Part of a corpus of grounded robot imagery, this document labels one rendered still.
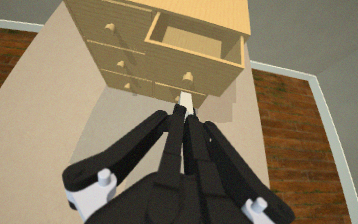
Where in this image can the small tan wooden chest of drawers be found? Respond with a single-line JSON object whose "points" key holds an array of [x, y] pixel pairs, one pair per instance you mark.
{"points": [[227, 15]]}

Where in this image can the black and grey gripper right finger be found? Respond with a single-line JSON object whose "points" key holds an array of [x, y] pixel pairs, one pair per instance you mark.
{"points": [[256, 200]]}

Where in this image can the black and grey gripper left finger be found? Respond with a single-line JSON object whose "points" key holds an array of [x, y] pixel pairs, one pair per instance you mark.
{"points": [[91, 182]]}

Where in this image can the brown wooden drawer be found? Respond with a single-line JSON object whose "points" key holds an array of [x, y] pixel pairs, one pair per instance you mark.
{"points": [[195, 50], [126, 25], [138, 85], [129, 61], [172, 94]]}

